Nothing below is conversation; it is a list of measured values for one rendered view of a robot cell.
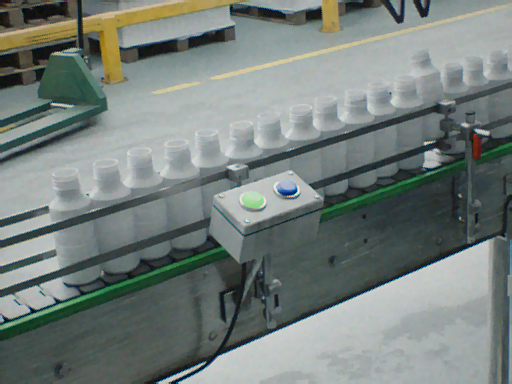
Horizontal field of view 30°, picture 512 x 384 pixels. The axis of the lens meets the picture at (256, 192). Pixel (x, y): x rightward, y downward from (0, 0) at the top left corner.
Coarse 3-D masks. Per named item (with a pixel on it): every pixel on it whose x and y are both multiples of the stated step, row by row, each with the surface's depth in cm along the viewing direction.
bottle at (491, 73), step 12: (492, 60) 181; (504, 60) 180; (492, 72) 181; (504, 72) 181; (492, 84) 181; (492, 96) 182; (504, 96) 182; (492, 108) 183; (504, 108) 182; (492, 120) 183; (492, 132) 184; (504, 132) 184
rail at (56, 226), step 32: (480, 96) 177; (256, 160) 150; (384, 160) 166; (160, 192) 140; (0, 224) 135; (64, 224) 132; (192, 224) 145; (32, 256) 139; (96, 256) 137; (0, 288) 129
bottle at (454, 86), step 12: (444, 72) 175; (456, 72) 174; (444, 84) 176; (456, 84) 175; (456, 96) 175; (456, 108) 175; (468, 108) 177; (456, 120) 176; (456, 132) 177; (456, 144) 178
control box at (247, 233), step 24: (240, 192) 135; (264, 192) 136; (312, 192) 138; (216, 216) 135; (240, 216) 131; (264, 216) 132; (288, 216) 134; (312, 216) 137; (240, 240) 131; (264, 240) 134; (288, 240) 137; (240, 288) 142; (240, 312) 152
